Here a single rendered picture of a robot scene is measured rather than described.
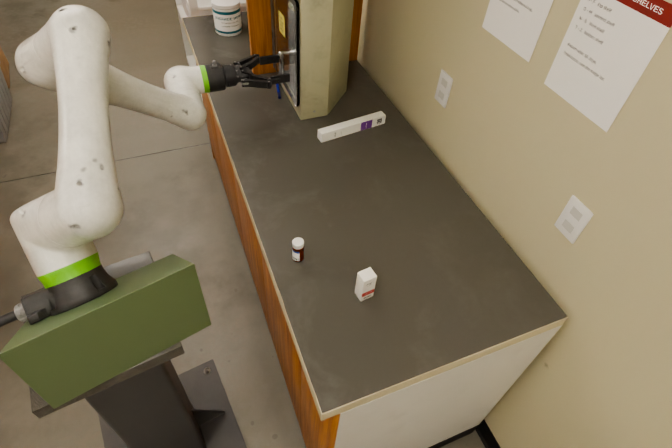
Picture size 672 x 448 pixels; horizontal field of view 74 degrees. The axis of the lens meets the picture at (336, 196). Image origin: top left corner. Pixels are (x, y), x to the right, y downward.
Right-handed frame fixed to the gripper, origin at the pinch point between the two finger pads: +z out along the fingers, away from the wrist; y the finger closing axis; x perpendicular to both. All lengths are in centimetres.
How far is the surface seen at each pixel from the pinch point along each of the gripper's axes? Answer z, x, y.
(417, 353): 3, 20, -104
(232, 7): -3, 7, 69
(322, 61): 13.8, -3.3, -5.3
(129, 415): -71, 55, -80
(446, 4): 49, -27, -22
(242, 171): -22.1, 20.4, -26.9
